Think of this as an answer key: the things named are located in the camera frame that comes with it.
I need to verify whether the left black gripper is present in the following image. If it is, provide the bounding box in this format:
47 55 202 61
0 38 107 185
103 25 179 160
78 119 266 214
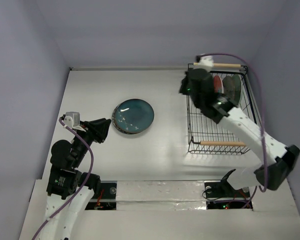
72 116 111 166

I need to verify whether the blue white floral plate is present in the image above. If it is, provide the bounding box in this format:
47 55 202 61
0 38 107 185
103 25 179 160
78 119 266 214
111 105 140 135

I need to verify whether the teal blue plate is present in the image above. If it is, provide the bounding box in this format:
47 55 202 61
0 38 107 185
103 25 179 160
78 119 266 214
119 98 155 133

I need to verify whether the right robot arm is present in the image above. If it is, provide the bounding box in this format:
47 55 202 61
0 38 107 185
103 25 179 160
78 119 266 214
179 68 300 196

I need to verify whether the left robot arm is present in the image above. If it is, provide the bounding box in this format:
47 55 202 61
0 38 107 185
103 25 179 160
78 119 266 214
38 112 111 240

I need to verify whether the red teal flower plate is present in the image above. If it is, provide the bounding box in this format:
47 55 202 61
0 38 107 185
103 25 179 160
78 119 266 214
213 75 224 94

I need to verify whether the grey deer snowflake plate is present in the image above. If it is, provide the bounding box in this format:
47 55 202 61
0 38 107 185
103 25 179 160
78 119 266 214
222 75 235 100

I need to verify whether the green leaf plate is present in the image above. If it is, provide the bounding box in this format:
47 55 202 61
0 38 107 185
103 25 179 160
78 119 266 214
231 74 242 105

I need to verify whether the white front platform board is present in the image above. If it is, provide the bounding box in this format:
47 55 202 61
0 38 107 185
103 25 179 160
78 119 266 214
20 180 300 240

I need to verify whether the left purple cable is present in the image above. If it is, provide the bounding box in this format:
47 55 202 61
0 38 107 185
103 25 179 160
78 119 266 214
27 115 95 240

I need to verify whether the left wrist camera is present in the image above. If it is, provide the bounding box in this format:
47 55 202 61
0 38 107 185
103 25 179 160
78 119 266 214
62 111 83 131

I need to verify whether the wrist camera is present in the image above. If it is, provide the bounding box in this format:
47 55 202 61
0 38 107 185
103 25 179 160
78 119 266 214
193 55 214 73
62 111 83 131

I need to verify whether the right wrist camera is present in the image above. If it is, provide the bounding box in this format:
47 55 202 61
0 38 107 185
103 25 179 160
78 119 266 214
193 55 214 73

